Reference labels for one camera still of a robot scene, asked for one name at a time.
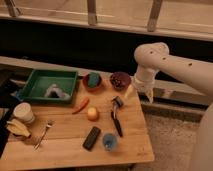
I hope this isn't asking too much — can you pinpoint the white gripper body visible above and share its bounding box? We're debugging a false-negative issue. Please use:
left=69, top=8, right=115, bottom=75
left=132, top=76, right=155, bottom=92

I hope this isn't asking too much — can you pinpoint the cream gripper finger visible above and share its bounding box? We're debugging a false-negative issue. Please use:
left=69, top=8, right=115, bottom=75
left=145, top=89, right=154, bottom=103
left=124, top=85, right=134, bottom=99

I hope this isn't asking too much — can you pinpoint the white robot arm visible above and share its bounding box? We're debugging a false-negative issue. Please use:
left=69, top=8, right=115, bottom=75
left=130, top=42, right=213, bottom=171

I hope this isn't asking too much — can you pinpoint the clear blue plastic cup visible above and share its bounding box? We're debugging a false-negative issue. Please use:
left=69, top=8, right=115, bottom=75
left=102, top=133, right=118, bottom=151

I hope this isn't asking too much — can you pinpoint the white paper cup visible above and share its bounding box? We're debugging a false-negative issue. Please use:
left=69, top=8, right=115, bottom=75
left=13, top=102, right=35, bottom=124

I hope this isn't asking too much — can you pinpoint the dark red bowl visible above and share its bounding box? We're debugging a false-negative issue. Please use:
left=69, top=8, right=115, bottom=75
left=110, top=72, right=131, bottom=91

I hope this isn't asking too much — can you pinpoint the yellow orange ball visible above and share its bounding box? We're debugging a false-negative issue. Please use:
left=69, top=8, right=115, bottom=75
left=87, top=107, right=99, bottom=121

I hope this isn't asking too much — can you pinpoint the orange carrot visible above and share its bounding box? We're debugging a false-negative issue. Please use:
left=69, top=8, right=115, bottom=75
left=72, top=97, right=90, bottom=114

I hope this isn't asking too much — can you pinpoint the grey white cloth toy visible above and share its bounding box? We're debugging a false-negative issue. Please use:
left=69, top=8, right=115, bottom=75
left=44, top=84, right=70, bottom=100

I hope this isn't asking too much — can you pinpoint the green plastic tray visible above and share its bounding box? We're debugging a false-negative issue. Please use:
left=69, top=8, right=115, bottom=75
left=20, top=70, right=78, bottom=104

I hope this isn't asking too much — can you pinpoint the silver fork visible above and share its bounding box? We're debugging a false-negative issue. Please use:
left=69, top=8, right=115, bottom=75
left=34, top=120, right=54, bottom=150

